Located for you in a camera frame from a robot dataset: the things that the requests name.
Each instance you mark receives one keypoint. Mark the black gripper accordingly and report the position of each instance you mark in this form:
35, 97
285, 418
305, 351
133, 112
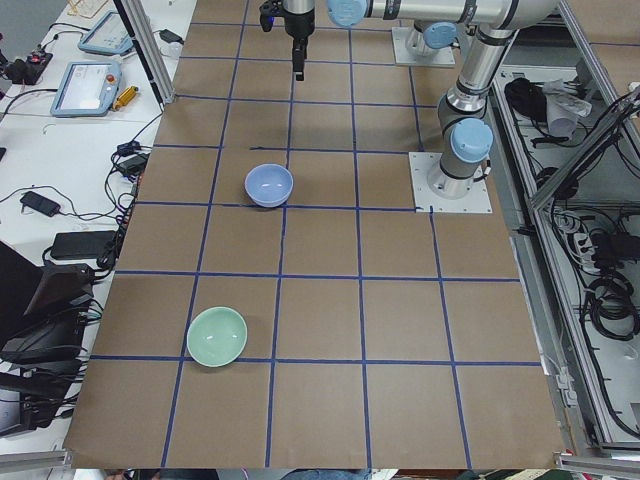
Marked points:
298, 25

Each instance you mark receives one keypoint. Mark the green ceramic bowl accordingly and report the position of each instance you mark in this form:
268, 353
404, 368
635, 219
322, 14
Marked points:
217, 336

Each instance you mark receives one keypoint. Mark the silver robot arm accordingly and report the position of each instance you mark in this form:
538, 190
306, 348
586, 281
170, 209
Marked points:
430, 40
467, 138

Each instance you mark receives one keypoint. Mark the blue ceramic bowl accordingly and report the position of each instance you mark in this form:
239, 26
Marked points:
269, 185

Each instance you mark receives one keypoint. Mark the black power adapter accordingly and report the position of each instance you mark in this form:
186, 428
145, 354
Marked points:
169, 36

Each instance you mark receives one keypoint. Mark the far teach pendant tablet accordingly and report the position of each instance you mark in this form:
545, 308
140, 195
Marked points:
108, 37

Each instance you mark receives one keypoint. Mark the teach pendant tablet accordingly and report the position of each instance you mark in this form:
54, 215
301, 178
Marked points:
87, 89
108, 37

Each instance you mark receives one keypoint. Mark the near teach pendant tablet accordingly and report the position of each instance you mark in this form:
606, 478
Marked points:
87, 89

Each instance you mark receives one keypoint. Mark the black power brick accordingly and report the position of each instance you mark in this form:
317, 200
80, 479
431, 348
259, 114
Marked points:
81, 245

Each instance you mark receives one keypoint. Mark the black smartphone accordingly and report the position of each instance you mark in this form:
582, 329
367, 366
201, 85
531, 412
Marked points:
40, 203

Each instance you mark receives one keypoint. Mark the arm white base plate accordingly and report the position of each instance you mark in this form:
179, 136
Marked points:
410, 49
435, 192

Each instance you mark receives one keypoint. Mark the aluminium frame post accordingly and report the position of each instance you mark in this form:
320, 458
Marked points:
139, 29

